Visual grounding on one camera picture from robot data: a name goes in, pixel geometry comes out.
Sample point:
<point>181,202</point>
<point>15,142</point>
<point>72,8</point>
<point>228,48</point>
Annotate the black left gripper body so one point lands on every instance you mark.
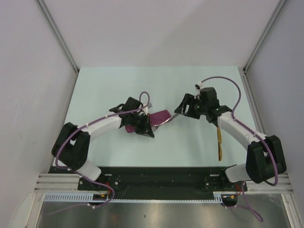
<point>140,122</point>

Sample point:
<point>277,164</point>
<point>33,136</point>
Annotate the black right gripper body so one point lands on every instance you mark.
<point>203,108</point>

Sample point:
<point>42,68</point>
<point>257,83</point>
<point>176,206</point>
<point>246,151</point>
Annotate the magenta satin napkin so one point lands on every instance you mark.
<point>155,119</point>

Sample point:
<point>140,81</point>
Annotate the gold butter knife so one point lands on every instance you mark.
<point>219,137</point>

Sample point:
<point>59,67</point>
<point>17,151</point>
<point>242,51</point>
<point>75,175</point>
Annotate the silver metal fork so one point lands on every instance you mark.
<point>155,127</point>

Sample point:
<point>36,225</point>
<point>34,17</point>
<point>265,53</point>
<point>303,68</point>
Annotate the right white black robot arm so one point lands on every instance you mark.
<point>265,158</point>

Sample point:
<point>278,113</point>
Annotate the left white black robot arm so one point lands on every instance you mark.
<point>72,145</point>

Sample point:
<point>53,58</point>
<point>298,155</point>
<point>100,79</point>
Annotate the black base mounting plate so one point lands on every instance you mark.
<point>160,183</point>

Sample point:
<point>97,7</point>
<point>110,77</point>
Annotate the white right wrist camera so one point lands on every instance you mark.
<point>198,87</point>

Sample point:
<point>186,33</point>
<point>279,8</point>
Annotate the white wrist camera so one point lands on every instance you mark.
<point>198,87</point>
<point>145,107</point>

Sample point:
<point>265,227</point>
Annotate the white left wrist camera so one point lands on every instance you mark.
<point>145,107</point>

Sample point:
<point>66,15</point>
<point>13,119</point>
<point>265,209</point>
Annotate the white slotted cable duct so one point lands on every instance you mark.
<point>97,198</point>

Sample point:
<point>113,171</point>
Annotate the aluminium front rail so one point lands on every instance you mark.
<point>70,182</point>

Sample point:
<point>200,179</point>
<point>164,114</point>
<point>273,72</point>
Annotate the right aluminium frame post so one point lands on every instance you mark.
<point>266,31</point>

